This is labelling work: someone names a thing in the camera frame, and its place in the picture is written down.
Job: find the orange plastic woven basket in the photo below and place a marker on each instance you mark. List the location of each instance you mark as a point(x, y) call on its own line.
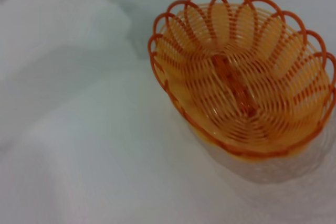
point(236, 77)

